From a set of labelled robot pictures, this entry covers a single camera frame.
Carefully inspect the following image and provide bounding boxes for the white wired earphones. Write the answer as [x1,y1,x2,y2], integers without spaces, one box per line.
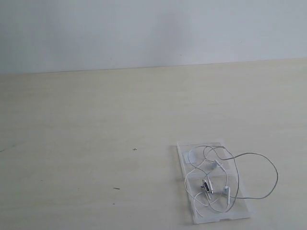
[184,145,279,213]

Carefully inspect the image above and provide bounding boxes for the clear plastic storage case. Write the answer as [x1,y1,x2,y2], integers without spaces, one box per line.
[177,141,251,224]

